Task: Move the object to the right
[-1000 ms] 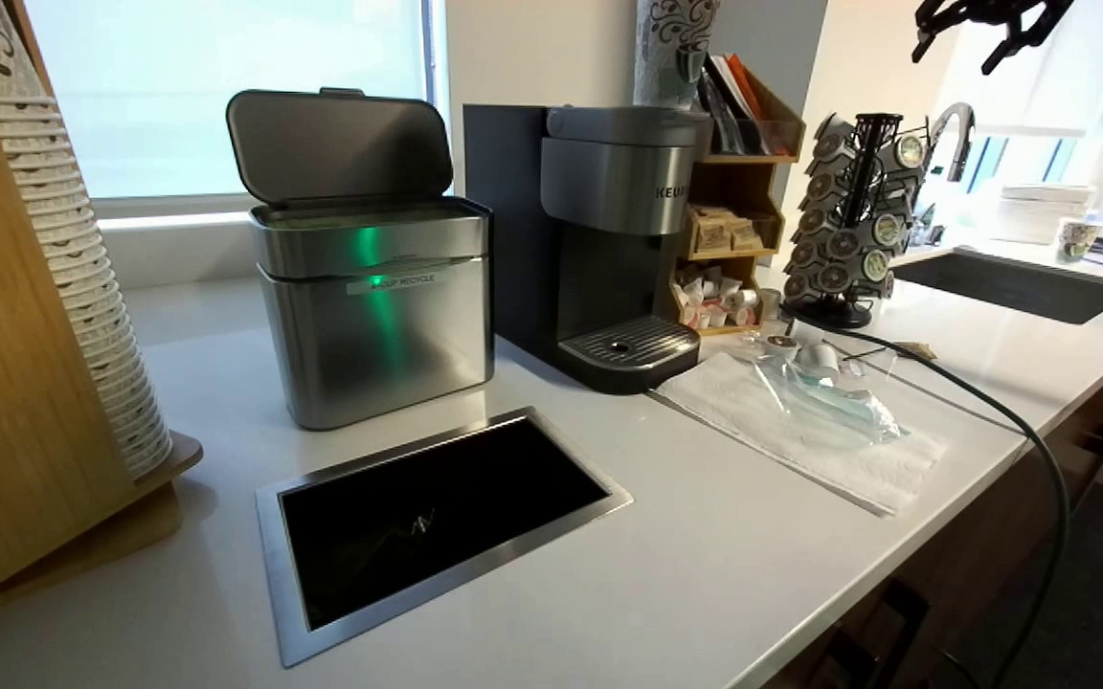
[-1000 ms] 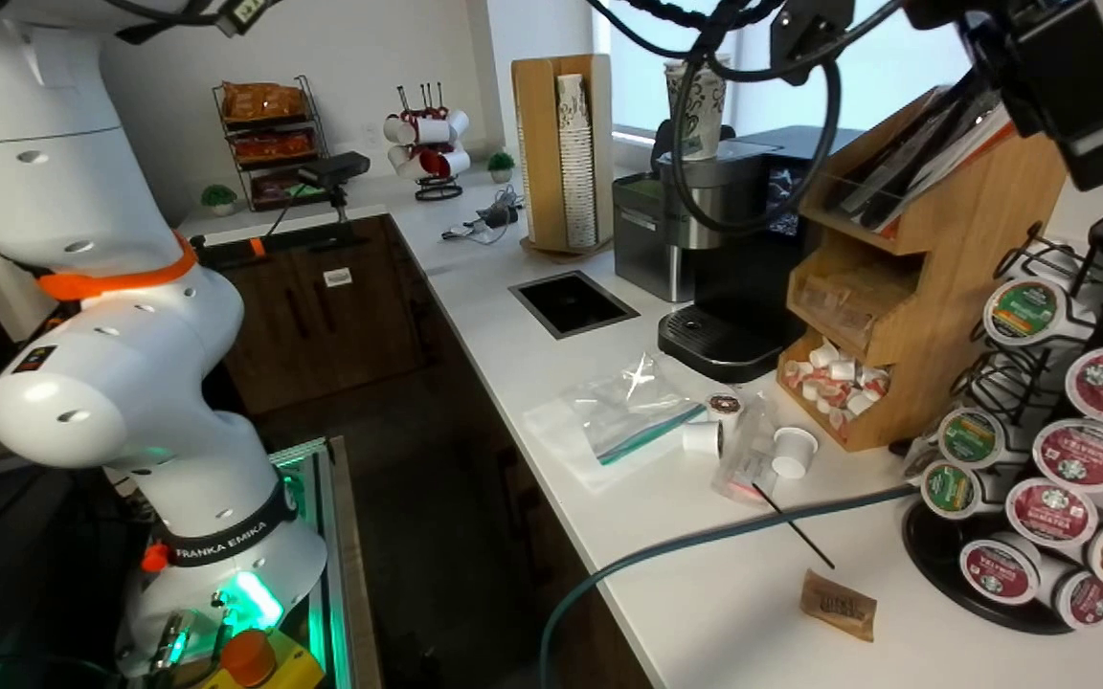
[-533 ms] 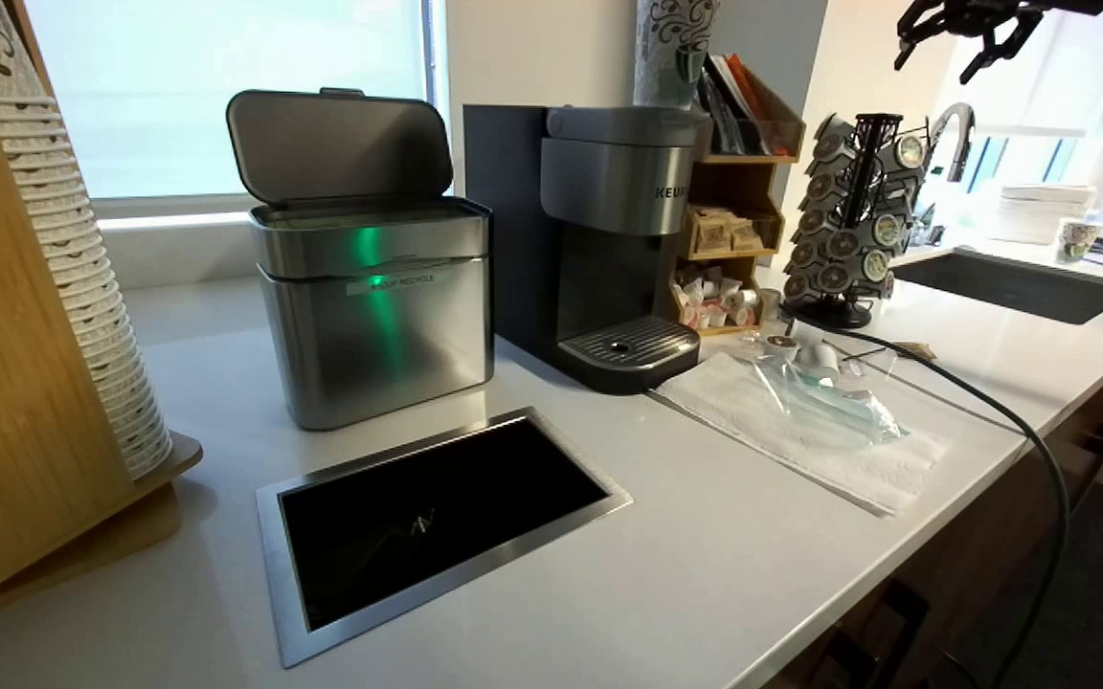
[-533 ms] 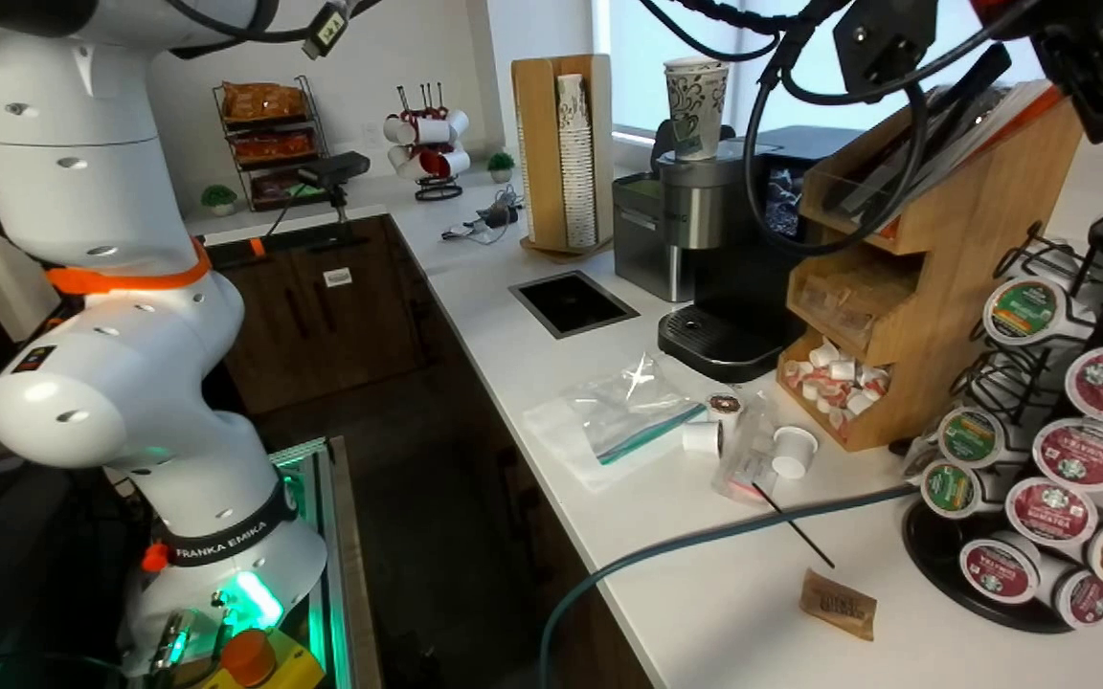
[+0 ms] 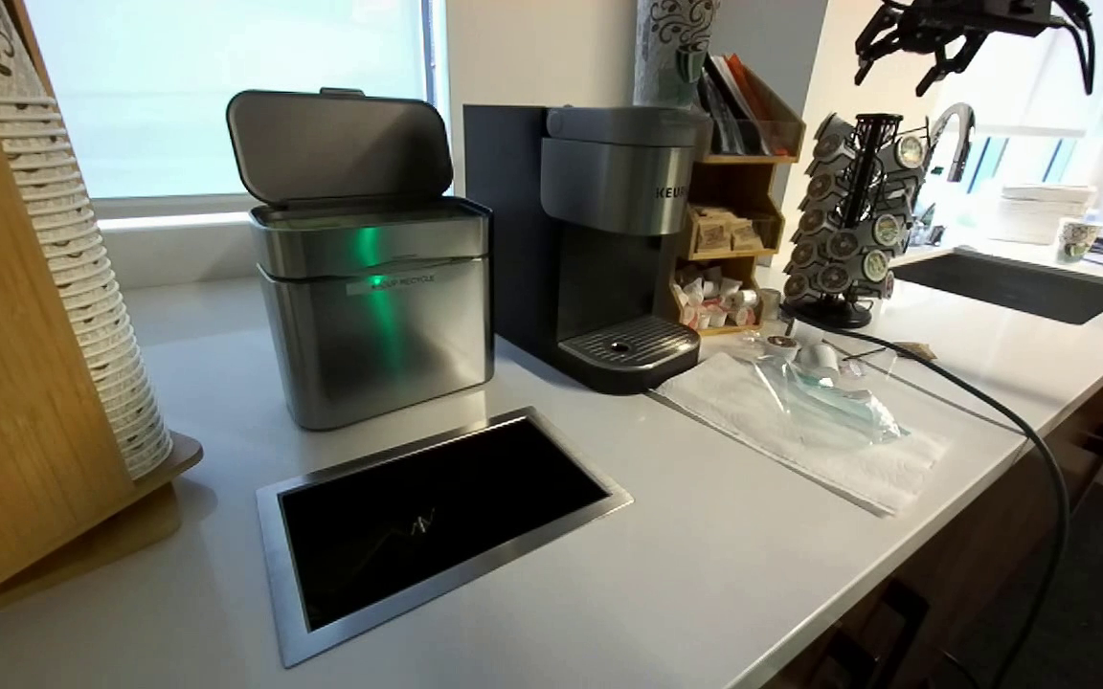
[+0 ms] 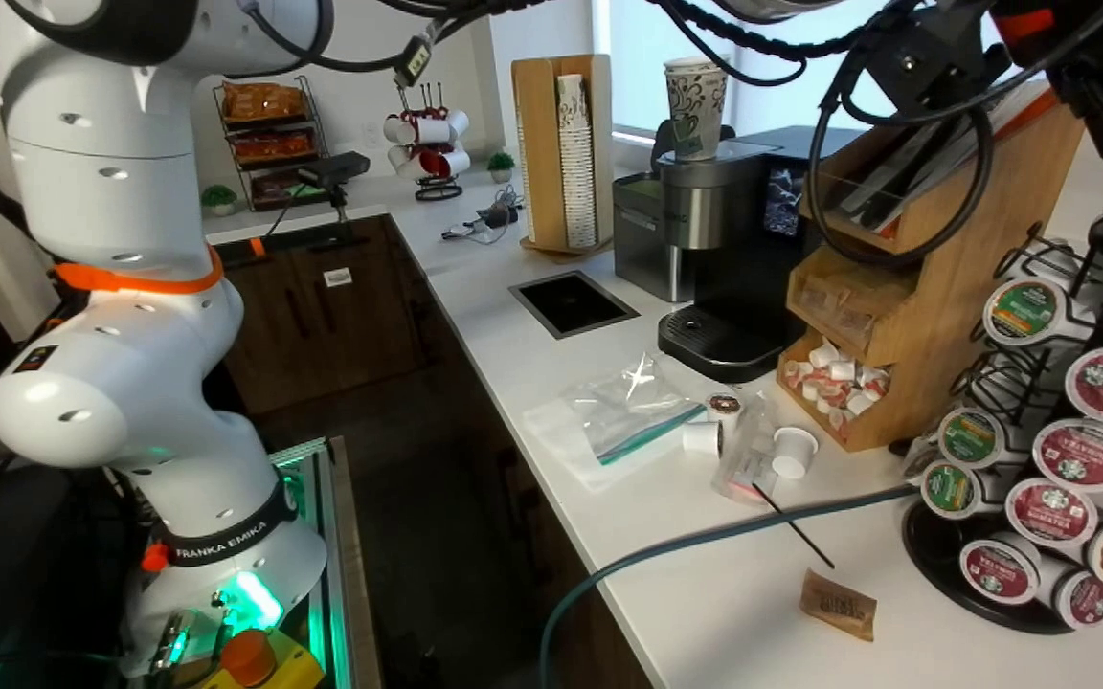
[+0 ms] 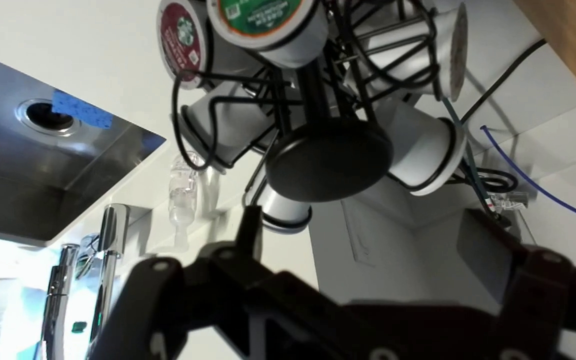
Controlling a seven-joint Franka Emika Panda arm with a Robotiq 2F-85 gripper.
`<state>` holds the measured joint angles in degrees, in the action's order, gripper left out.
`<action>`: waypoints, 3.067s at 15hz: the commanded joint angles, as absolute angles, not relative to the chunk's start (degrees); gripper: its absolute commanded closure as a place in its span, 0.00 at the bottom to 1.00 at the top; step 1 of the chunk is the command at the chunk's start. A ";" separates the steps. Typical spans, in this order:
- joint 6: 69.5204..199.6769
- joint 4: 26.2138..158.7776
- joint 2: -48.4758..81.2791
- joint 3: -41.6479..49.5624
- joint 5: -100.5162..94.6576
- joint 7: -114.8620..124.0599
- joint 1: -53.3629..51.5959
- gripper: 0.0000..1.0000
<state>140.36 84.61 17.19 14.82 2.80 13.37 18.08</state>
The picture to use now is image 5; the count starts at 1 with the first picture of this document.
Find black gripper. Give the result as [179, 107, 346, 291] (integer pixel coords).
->
[851, 0, 1103, 98]

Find chrome faucet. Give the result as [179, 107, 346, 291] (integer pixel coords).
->
[925, 98, 982, 190]

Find white stack of plates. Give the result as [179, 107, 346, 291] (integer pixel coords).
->
[994, 180, 1103, 249]

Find green print paper cup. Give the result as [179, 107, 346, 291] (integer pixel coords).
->
[1052, 212, 1103, 267]

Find stainless steel sink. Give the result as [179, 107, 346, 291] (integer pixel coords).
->
[890, 241, 1103, 328]

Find wooden condiment organizer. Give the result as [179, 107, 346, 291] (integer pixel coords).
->
[669, 51, 811, 345]

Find brown packets in organizer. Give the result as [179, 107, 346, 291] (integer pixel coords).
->
[682, 202, 765, 259]

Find clear zip plastic bag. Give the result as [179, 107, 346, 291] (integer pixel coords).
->
[646, 333, 954, 522]

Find black coffee machine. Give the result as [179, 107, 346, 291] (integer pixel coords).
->
[459, 98, 718, 398]

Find brown wooden counter cabinet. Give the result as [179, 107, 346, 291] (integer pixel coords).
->
[765, 336, 1103, 689]

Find stainless steel trash can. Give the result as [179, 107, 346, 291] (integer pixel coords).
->
[221, 86, 497, 438]

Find window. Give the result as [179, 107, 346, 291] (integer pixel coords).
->
[16, 0, 452, 223]

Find steel framed counter chute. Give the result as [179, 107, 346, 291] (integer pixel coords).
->
[252, 406, 635, 672]

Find patterned paper cup stack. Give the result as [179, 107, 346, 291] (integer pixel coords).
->
[0, 0, 179, 484]

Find wooden cup dispenser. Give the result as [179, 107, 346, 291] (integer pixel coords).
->
[0, 0, 209, 627]

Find black wire pod carousel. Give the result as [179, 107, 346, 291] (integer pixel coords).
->
[778, 107, 938, 336]

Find dark power cable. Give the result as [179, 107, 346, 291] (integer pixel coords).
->
[833, 333, 1078, 689]

